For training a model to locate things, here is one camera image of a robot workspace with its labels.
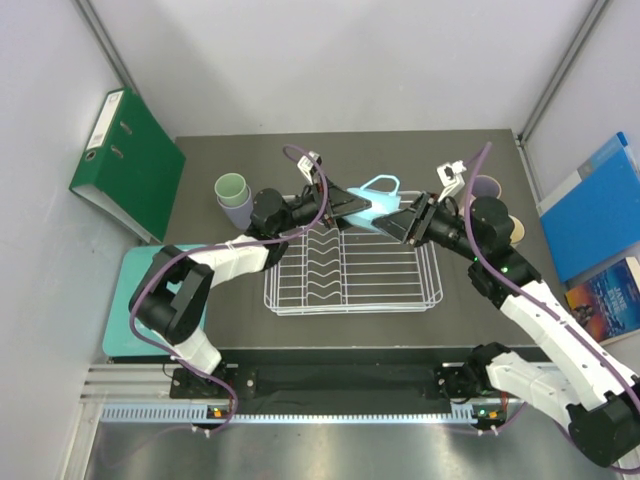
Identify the aluminium rail frame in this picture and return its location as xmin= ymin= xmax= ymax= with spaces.
xmin=59 ymin=359 xmax=629 ymax=480

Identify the white wire dish rack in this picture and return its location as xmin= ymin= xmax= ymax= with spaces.
xmin=264 ymin=226 xmax=444 ymax=316

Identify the green cup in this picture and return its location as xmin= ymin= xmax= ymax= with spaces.
xmin=214 ymin=173 xmax=249 ymax=208

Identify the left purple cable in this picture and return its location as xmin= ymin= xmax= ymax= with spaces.
xmin=128 ymin=144 xmax=331 ymax=434

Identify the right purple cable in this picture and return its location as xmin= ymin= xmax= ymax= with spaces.
xmin=464 ymin=142 xmax=640 ymax=474

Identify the cream mug black handle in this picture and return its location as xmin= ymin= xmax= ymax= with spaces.
xmin=510 ymin=215 xmax=526 ymax=246

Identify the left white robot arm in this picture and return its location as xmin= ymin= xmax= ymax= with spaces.
xmin=129 ymin=183 xmax=372 ymax=397

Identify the purple cup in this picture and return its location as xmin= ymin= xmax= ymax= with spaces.
xmin=217 ymin=187 xmax=253 ymax=230

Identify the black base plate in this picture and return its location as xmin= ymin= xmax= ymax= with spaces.
xmin=169 ymin=344 xmax=551 ymax=414

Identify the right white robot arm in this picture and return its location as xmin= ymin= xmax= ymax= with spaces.
xmin=373 ymin=194 xmax=639 ymax=468

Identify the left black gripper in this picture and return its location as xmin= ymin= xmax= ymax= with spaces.
xmin=274 ymin=169 xmax=372 ymax=234

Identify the green ring binder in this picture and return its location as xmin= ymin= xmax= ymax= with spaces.
xmin=69 ymin=88 xmax=185 ymax=243

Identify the pink mug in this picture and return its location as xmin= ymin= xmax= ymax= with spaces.
xmin=458 ymin=175 xmax=502 ymax=214

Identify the Jane Eyre book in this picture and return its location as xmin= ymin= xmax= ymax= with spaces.
xmin=565 ymin=257 xmax=639 ymax=345

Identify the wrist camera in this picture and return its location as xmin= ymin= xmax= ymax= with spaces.
xmin=296 ymin=151 xmax=321 ymax=185
xmin=436 ymin=160 xmax=467 ymax=201

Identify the purple cable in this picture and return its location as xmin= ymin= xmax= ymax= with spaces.
xmin=464 ymin=142 xmax=640 ymax=474
xmin=128 ymin=144 xmax=331 ymax=434

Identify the teal cutting board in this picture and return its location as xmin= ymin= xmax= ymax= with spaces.
xmin=102 ymin=243 xmax=211 ymax=359

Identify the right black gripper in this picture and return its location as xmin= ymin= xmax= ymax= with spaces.
xmin=372 ymin=191 xmax=484 ymax=263

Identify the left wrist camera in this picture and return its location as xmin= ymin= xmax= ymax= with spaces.
xmin=296 ymin=151 xmax=321 ymax=185

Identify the blue folder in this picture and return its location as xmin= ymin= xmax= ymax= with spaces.
xmin=537 ymin=131 xmax=639 ymax=282

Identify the blue mug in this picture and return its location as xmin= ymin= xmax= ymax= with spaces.
xmin=344 ymin=174 xmax=401 ymax=233

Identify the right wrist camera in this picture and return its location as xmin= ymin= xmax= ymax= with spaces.
xmin=436 ymin=160 xmax=467 ymax=201

